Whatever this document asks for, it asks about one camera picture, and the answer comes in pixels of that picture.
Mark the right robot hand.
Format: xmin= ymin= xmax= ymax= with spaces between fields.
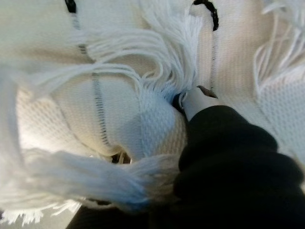
xmin=66 ymin=85 xmax=305 ymax=229

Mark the white fringed cushion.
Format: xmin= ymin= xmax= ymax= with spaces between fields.
xmin=0 ymin=0 xmax=305 ymax=226

